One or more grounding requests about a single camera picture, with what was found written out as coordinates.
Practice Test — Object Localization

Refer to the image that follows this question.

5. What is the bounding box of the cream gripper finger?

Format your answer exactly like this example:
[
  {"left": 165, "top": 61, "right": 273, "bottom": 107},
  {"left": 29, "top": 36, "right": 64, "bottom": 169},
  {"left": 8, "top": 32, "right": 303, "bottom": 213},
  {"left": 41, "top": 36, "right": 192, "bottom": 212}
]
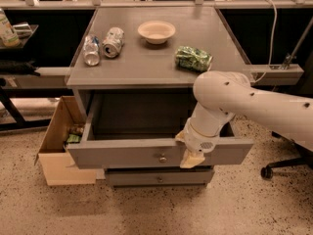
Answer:
[
  {"left": 180, "top": 150, "right": 205, "bottom": 168},
  {"left": 175, "top": 130, "right": 185, "bottom": 143}
]

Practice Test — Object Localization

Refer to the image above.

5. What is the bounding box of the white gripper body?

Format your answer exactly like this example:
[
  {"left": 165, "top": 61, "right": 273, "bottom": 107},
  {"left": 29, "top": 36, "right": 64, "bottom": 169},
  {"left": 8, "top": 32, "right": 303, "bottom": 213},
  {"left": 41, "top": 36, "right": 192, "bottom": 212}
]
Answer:
[{"left": 183, "top": 119, "right": 219, "bottom": 153}]

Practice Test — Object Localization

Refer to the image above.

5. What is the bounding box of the grey top drawer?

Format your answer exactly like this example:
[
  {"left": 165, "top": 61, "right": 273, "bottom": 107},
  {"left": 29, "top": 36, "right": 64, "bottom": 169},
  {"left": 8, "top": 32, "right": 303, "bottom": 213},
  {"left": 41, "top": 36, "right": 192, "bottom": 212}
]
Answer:
[{"left": 67, "top": 91, "right": 255, "bottom": 170}]

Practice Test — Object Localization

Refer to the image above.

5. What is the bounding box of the grey drawer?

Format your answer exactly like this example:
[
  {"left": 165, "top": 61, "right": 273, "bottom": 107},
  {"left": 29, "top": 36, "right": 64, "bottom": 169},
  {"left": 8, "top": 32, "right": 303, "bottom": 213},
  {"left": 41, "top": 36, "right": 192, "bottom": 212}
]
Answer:
[
  {"left": 105, "top": 167, "right": 214, "bottom": 187},
  {"left": 67, "top": 91, "right": 255, "bottom": 170}
]

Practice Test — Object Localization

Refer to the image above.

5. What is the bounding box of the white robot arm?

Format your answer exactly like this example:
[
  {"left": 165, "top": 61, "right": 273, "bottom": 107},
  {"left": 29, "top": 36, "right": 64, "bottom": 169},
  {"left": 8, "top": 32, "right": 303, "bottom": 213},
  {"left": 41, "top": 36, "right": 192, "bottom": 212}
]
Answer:
[{"left": 176, "top": 70, "right": 313, "bottom": 168}]

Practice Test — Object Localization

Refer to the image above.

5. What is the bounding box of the grey bottom drawer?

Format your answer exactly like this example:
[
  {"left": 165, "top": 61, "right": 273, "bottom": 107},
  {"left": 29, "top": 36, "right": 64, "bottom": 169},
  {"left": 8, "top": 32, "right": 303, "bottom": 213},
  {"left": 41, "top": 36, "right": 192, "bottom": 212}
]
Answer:
[{"left": 105, "top": 167, "right": 214, "bottom": 187}]

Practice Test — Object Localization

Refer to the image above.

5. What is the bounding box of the grey drawer cabinet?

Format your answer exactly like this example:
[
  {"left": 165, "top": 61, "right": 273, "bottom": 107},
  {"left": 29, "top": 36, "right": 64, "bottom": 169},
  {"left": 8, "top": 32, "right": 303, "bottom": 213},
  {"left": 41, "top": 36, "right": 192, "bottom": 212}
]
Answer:
[{"left": 65, "top": 6, "right": 256, "bottom": 188}]

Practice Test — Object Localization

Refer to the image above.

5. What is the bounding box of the green crushed can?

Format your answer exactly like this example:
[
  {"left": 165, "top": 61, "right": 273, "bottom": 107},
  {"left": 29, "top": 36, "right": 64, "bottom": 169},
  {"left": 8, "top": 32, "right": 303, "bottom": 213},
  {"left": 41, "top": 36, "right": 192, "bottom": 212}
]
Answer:
[{"left": 175, "top": 46, "right": 213, "bottom": 72}]

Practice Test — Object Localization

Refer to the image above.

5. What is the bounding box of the green snack bag in box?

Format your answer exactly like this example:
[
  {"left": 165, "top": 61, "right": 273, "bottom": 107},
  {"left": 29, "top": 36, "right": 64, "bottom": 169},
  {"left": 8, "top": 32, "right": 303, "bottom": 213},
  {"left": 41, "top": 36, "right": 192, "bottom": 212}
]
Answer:
[{"left": 65, "top": 124, "right": 84, "bottom": 144}]

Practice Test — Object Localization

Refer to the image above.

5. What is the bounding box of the beige paper bowl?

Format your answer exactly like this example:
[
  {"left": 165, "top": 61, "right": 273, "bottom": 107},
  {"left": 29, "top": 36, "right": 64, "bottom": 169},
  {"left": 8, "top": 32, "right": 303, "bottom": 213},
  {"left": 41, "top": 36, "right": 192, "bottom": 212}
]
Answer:
[{"left": 138, "top": 21, "right": 176, "bottom": 44}]

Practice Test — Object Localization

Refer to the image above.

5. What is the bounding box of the black office chair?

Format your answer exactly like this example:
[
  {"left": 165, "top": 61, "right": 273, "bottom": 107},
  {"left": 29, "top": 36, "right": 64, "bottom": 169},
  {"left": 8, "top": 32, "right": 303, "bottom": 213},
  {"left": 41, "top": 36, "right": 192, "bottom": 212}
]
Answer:
[{"left": 260, "top": 140, "right": 313, "bottom": 180}]

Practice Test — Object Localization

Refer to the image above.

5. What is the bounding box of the white soda can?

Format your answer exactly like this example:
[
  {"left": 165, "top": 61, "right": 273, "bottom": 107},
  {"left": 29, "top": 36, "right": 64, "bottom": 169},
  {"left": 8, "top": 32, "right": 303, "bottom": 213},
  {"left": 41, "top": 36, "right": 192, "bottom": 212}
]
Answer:
[{"left": 102, "top": 27, "right": 124, "bottom": 58}]

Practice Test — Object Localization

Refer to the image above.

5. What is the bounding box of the crushed clear plastic bottle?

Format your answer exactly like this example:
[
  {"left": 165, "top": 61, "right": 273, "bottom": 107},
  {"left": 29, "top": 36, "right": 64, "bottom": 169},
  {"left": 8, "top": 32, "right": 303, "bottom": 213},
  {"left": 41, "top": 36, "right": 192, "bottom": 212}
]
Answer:
[{"left": 82, "top": 34, "right": 100, "bottom": 67}]

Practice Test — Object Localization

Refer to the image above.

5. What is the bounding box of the cardboard box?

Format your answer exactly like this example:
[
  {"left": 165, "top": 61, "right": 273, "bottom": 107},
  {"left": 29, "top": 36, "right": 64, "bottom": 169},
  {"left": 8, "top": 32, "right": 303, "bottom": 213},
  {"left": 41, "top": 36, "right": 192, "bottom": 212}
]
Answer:
[{"left": 35, "top": 96, "right": 97, "bottom": 186}]

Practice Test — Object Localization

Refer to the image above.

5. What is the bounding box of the silver can on side table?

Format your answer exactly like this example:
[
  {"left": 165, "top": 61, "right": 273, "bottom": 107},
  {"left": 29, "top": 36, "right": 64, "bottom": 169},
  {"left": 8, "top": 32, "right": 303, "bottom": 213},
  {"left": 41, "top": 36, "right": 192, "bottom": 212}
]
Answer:
[{"left": 13, "top": 23, "right": 33, "bottom": 38}]

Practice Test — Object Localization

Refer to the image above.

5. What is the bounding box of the white green bottle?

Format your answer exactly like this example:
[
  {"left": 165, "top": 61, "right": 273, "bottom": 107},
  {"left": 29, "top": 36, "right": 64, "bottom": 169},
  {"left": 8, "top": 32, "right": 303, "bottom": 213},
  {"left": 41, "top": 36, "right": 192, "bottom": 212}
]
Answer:
[{"left": 0, "top": 9, "right": 21, "bottom": 47}]

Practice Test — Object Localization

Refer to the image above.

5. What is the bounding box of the white cable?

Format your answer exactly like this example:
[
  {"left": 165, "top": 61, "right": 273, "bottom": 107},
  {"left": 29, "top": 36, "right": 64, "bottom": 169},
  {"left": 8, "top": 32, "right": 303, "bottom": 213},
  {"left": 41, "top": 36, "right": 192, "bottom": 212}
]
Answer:
[{"left": 255, "top": 0, "right": 279, "bottom": 83}]

